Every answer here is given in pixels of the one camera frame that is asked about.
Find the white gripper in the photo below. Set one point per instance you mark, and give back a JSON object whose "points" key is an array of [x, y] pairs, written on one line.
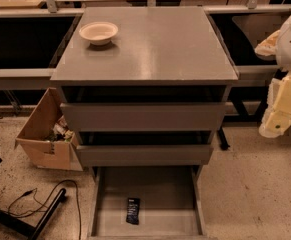
{"points": [[275, 124]]}

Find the dark blue snack bar wrapper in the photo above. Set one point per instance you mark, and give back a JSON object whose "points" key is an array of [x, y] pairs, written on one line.
{"points": [[133, 206]]}

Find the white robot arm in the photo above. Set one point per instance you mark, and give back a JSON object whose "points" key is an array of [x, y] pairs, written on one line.
{"points": [[279, 45]]}

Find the grey open bottom drawer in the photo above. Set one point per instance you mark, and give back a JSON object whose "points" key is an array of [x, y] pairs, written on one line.
{"points": [[170, 206]]}

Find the grey drawer cabinet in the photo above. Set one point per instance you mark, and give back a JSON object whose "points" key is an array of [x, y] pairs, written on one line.
{"points": [[160, 55]]}

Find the grey middle drawer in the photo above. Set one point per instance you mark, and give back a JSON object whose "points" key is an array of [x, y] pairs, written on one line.
{"points": [[152, 155]]}

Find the grey top drawer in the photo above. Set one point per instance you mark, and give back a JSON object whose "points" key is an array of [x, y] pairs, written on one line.
{"points": [[142, 117]]}

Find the white paper bowl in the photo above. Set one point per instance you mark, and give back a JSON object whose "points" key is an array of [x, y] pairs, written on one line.
{"points": [[98, 33]]}

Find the cardboard box with items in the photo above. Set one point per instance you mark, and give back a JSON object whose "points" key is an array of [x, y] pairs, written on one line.
{"points": [[36, 136]]}

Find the black table leg frame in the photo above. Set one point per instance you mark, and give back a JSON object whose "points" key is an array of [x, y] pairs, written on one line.
{"points": [[238, 99]]}

